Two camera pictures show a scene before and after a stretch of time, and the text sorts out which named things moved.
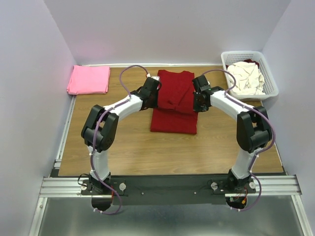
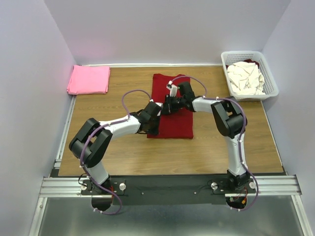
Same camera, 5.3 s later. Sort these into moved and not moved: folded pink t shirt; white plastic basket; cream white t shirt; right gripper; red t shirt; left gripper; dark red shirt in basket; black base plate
Moved: red t shirt; left gripper; right gripper
Not moved: white plastic basket; black base plate; folded pink t shirt; dark red shirt in basket; cream white t shirt
